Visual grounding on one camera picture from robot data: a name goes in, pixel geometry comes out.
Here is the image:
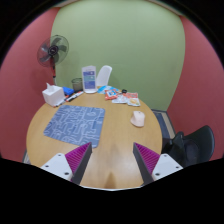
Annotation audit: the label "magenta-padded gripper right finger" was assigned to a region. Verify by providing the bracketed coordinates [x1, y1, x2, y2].
[133, 142, 184, 185]

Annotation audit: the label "blue patterned mouse pad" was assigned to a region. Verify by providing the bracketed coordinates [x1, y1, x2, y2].
[43, 104, 106, 149]

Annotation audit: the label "red snack packet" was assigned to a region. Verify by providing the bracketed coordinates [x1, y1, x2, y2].
[104, 89, 120, 101]

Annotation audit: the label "blue floor mat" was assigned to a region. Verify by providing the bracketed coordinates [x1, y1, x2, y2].
[152, 109, 176, 140]

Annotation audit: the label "blue whiteboard eraser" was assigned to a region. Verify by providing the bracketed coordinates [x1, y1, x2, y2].
[62, 86, 75, 97]

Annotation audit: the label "blue snack packet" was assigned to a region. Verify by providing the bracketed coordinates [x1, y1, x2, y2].
[97, 85, 118, 95]

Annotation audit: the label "black office chair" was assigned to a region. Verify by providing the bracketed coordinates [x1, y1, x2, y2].
[161, 124, 216, 168]

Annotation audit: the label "dark mesh waste bin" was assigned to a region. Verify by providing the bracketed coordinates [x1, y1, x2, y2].
[71, 77, 84, 93]

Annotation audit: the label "orange food picture packet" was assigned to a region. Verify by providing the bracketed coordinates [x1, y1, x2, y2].
[123, 92, 141, 108]

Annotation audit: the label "pale pink computer mouse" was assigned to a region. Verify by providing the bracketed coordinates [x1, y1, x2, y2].
[129, 110, 146, 128]

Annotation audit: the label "white snack packet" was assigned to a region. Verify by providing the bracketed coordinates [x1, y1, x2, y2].
[111, 94, 130, 105]

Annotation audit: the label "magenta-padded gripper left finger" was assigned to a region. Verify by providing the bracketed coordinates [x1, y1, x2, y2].
[40, 142, 93, 185]

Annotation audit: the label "white sign stand blue cards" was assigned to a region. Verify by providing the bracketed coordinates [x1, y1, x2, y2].
[81, 65, 98, 94]

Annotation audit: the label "black marker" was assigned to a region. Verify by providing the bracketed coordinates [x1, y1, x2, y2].
[65, 94, 78, 103]

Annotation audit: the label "white tissue box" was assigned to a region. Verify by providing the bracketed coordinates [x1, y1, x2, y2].
[41, 82, 66, 108]

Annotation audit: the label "black standing fan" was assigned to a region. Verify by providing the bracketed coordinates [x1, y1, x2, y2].
[36, 34, 70, 88]

